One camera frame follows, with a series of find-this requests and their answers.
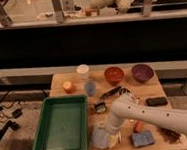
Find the white paper cup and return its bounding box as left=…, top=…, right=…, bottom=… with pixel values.
left=76, top=64, right=90, bottom=79

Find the small metal cup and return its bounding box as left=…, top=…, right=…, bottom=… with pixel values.
left=119, top=87, right=130, bottom=96

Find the blue sponge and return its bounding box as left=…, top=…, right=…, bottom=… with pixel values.
left=131, top=130, right=155, bottom=148

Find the purple bowl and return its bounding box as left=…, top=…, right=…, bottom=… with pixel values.
left=131, top=63, right=154, bottom=83

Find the orange fruit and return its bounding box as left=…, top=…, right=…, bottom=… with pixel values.
left=62, top=81, right=74, bottom=93

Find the orange bowl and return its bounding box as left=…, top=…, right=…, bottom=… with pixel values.
left=104, top=66, right=124, bottom=86

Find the green plastic tray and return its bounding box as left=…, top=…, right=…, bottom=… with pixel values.
left=32, top=95, right=88, bottom=150

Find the orange carrot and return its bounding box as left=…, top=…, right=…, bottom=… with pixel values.
left=134, top=121, right=143, bottom=132

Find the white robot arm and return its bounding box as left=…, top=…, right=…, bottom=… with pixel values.
left=104, top=94, right=187, bottom=135

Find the black rectangular block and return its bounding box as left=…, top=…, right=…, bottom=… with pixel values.
left=146, top=97, right=167, bottom=107

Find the bunch of red grapes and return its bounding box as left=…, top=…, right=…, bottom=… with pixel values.
left=161, top=128, right=181, bottom=144

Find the blue plastic cup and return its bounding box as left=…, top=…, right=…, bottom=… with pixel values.
left=84, top=82, right=96, bottom=97

